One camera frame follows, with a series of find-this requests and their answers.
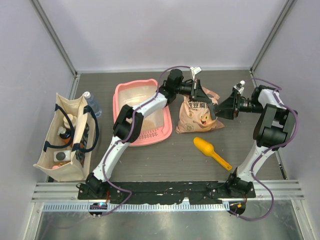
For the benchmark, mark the aluminium rail frame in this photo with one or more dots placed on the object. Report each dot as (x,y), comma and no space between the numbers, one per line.
(63,196)

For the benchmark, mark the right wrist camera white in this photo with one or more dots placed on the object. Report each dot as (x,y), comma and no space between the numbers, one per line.
(239,87)

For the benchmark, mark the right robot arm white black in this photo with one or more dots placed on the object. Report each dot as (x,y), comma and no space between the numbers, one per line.
(273,130)

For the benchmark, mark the dark bottle white pump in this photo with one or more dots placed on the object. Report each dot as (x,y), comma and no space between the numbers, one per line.
(64,133)

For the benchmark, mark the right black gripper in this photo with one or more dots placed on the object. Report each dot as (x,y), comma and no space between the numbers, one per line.
(230,107)

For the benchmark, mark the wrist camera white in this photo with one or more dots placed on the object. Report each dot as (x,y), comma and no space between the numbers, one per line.
(239,87)
(194,71)

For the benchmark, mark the beige wooden item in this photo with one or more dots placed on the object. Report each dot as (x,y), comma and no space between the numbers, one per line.
(70,119)

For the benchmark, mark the pink cat litter bag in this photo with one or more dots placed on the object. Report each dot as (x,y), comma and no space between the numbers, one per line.
(194,116)

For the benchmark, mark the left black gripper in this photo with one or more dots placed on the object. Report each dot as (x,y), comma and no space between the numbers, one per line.
(199,94)

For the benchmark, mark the yellow plastic scoop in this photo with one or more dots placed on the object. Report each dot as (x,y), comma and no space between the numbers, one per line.
(208,150)

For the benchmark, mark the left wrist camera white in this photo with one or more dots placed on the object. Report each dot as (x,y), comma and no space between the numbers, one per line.
(194,71)

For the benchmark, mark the tan litter pile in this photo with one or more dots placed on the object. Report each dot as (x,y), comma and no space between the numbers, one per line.
(148,125)

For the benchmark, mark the clear plastic water bottle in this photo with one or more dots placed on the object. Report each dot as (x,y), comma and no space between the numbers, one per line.
(93,103)

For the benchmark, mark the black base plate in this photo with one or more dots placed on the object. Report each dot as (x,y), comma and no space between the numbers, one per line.
(165,192)

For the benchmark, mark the pink litter box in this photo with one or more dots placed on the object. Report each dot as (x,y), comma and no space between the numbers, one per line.
(135,92)

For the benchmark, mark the beige canvas tote bag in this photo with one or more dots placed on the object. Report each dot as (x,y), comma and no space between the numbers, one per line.
(83,141)

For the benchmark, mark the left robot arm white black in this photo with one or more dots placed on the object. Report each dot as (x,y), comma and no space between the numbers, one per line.
(128,124)

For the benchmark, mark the white bottle grey cap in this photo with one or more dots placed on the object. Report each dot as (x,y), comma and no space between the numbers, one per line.
(62,156)

